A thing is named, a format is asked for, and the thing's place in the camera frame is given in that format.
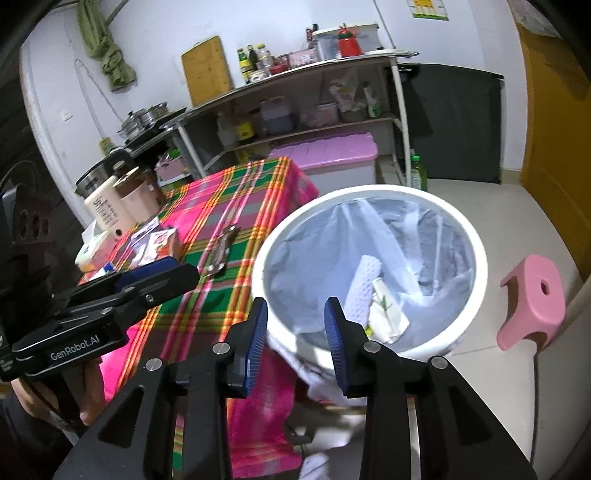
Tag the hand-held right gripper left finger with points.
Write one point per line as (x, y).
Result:
(256, 350)

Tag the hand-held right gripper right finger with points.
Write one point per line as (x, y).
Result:
(336, 350)

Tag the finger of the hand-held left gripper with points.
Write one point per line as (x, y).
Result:
(171, 279)
(147, 270)

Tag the white round trash bin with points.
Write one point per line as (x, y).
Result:
(288, 339)

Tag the brown snack wrapper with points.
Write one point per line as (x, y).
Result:
(224, 249)

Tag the person's left forearm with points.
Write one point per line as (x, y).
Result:
(27, 443)

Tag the person's left hand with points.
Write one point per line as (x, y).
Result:
(92, 392)

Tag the small purple printed box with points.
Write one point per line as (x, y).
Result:
(161, 244)

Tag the pink green plaid tablecloth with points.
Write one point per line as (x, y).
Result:
(198, 314)

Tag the white tissue pack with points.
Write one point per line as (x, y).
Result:
(92, 251)

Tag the crumpled printed wrapper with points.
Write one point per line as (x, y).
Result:
(387, 316)

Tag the white foam net sleeve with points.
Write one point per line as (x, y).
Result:
(364, 286)

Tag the white box with print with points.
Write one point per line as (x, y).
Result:
(108, 207)

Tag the pink plastic lunch box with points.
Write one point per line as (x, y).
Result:
(168, 170)

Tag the steel rice cooker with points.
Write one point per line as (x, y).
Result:
(94, 177)

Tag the clear plastic bin liner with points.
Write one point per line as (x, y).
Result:
(314, 240)

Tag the black stove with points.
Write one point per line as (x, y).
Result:
(152, 136)

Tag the steel steamer pot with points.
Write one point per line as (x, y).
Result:
(131, 124)

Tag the steel pot with lid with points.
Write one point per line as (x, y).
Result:
(154, 113)

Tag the white plastic jug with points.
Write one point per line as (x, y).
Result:
(226, 131)

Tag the yellow label bottle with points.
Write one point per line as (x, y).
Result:
(244, 130)

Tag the large dark liquid jug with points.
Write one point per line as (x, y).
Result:
(275, 115)

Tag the green plastic bottle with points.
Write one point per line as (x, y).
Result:
(418, 173)

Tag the pink lidded storage box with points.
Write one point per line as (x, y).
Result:
(323, 150)

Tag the wooden cutting board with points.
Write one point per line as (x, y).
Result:
(205, 74)

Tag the pink plastic stool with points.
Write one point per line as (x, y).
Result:
(531, 281)

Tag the green hanging cloth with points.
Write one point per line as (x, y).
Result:
(108, 55)

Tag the green sauce bottle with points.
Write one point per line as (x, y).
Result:
(243, 64)

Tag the dark sauce bottle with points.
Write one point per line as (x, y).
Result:
(252, 60)

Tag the clear condiment bottle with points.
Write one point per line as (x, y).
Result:
(264, 57)

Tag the white metal shelf unit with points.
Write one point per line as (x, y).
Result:
(399, 106)

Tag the black cabinet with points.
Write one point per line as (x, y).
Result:
(452, 124)

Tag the plastic bags on shelf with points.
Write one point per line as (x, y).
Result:
(348, 92)

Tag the red water bottle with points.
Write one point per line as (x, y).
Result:
(346, 42)

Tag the yellow wooden door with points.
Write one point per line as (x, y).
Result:
(554, 152)

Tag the clear plastic container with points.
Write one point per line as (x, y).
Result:
(369, 39)

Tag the yellow wall tag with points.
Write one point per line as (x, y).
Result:
(105, 145)

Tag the white wall socket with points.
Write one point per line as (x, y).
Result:
(68, 115)

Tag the wall poster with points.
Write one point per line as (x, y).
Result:
(427, 9)

